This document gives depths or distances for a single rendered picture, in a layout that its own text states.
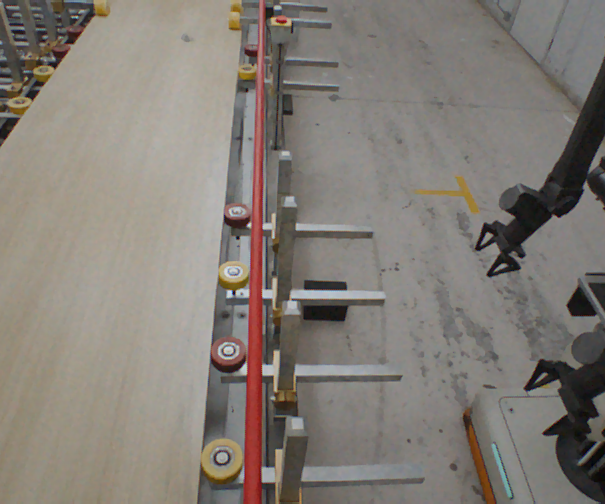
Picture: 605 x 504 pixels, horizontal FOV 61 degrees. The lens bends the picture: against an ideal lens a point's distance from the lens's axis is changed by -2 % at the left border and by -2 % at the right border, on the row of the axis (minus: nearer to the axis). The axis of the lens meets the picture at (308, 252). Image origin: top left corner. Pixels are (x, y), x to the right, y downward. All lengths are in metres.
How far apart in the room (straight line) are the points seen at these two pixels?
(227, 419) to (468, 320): 1.52
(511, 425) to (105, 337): 1.38
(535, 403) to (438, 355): 0.54
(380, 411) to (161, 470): 1.29
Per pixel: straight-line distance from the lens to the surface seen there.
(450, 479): 2.15
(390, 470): 1.18
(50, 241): 1.54
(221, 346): 1.20
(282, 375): 1.17
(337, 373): 1.27
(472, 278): 2.85
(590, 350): 0.99
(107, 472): 1.09
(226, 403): 1.45
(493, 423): 2.00
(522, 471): 1.94
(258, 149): 0.43
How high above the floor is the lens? 1.87
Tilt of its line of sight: 43 degrees down
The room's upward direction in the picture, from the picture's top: 6 degrees clockwise
